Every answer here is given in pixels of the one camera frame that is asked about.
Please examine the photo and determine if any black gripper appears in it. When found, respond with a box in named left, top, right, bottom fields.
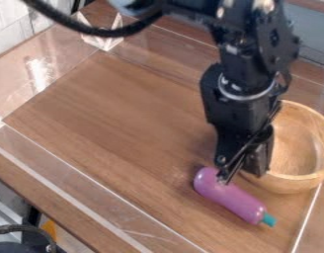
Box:
left=200, top=63, right=282, bottom=184

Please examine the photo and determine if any purple toy eggplant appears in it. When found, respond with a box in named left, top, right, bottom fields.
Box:
left=192, top=167, right=276, bottom=227

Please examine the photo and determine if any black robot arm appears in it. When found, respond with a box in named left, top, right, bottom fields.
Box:
left=109, top=0, right=300, bottom=183

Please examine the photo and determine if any brown wooden bowl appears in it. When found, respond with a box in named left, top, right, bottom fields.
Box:
left=240, top=100, right=324, bottom=194

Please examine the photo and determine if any clear acrylic front wall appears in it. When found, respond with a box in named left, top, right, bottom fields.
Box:
left=0, top=123, right=207, bottom=253

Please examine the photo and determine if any clear acrylic corner bracket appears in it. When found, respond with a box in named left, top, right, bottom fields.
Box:
left=80, top=13, right=124, bottom=51

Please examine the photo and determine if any black clamp with cable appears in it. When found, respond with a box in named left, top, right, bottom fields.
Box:
left=0, top=224, right=57, bottom=253

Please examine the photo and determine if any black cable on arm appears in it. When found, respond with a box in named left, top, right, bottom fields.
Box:
left=21, top=0, right=163, bottom=38

